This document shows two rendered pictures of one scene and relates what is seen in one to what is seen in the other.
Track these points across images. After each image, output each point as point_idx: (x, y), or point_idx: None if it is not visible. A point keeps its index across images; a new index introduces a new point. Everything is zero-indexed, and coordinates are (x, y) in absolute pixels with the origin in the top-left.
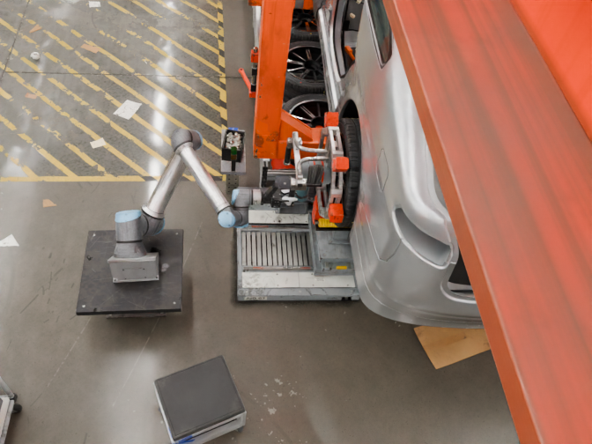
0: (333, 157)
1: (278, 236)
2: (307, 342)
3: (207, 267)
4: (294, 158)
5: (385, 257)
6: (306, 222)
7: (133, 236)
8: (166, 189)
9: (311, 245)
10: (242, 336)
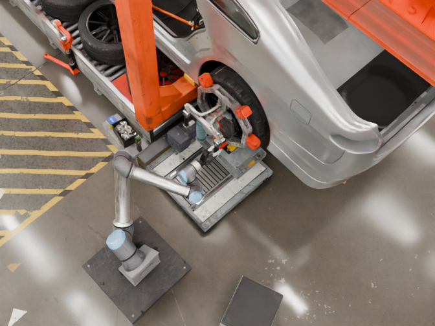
0: (235, 110)
1: None
2: (266, 224)
3: (166, 225)
4: (202, 123)
5: (331, 162)
6: (200, 147)
7: (132, 249)
8: (127, 202)
9: (219, 161)
10: (227, 251)
